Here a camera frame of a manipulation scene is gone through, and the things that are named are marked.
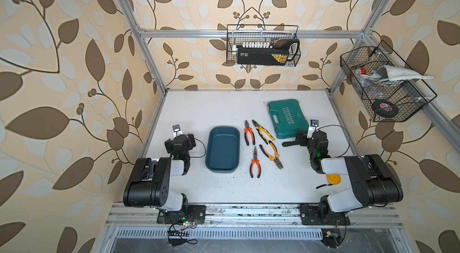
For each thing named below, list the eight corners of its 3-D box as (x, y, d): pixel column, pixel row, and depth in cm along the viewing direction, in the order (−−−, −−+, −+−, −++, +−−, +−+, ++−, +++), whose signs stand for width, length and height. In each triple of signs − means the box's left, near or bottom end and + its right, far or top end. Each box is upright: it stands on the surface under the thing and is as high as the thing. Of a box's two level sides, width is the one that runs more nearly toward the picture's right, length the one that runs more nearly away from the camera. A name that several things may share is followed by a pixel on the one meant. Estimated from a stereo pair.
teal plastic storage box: (203, 172, 88) (201, 168, 83) (208, 131, 103) (207, 126, 98) (240, 172, 88) (240, 168, 83) (240, 131, 103) (240, 126, 98)
